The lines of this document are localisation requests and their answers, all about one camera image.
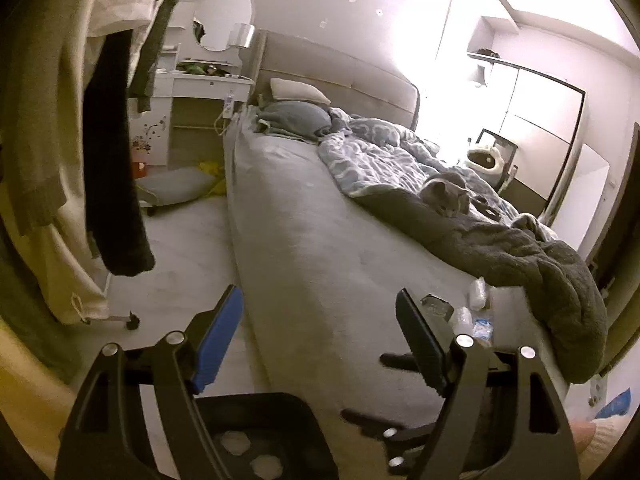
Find blue plastic bag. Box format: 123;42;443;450
596;388;632;419

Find white pillow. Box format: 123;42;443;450
270;77;331;107

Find person's right forearm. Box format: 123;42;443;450
570;417;633;468

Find white dressing table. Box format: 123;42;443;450
127;0;257;168

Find black hanging garment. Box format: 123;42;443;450
81;25;157;277

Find grey wheeled cushion stool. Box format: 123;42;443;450
136;167;217;217

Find grey padded headboard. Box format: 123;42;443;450
255;29;421;128

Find grey cat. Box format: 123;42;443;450
419;170;473;220

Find yellow cloth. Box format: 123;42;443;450
197;160;227;196

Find beige knit sweater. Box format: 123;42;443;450
0;0;108;233

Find grey pillow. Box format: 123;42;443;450
256;100;333;142

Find white drawstring garment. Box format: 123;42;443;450
27;200;111;325

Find dark green hanging garment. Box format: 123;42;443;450
128;0;187;113

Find white door panel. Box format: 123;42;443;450
551;142;612;254

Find dark clear plastic wrapper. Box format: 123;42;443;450
419;294;452;320

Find blue white tissue packet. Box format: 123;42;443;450
470;317;497;345

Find crumpled white plastic bottle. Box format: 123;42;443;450
467;277;489;311

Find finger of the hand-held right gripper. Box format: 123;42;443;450
341;409;437;472
379;352;417;371

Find white clothes rack base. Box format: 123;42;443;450
101;272;142;332

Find dark grey fleece blanket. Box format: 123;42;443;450
352;190;608;385

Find blue patterned duvet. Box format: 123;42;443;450
317;107;518;223

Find oval mirror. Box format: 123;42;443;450
192;0;254;54

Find white sliding wardrobe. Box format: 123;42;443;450
467;52;588;217

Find white cat-shaped pet device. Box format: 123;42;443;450
464;143;504;184

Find crumpled clear plastic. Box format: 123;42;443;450
446;307;476;337

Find olive hanging garment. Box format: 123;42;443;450
0;232;85;386

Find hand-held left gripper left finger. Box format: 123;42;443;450
54;284;246;480

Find white hanging cable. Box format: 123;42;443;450
214;91;237;137

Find grey bed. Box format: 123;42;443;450
222;105;571;480

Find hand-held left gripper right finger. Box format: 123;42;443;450
395;288;583;480

